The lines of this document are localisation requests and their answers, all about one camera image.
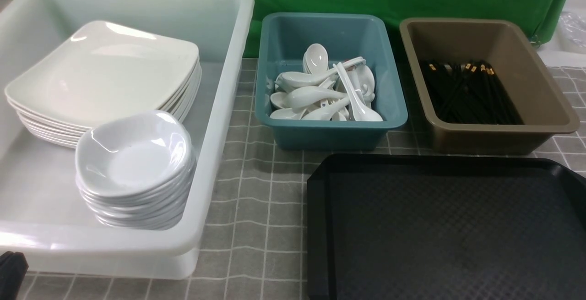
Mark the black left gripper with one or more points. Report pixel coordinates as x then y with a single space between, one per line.
13 268

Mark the white shallow bowl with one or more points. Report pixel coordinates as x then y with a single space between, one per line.
132 155

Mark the large white square plate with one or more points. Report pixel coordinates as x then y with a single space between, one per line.
104 72

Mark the white ceramic soup spoon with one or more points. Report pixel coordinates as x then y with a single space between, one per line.
360 112

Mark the large white plastic tub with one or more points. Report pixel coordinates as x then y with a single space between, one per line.
42 213

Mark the stack of white bowls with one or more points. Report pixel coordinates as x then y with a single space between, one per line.
159 210

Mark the stack of white square plates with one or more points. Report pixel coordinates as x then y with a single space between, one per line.
68 136

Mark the teal plastic bin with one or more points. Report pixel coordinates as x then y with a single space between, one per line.
286 36

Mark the black serving tray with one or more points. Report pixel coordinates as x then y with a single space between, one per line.
405 227

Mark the pile of white spoons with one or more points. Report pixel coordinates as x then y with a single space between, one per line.
317 92

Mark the pile of black chopsticks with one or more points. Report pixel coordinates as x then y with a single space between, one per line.
468 93

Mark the brown plastic bin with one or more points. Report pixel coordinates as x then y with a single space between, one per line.
543 107

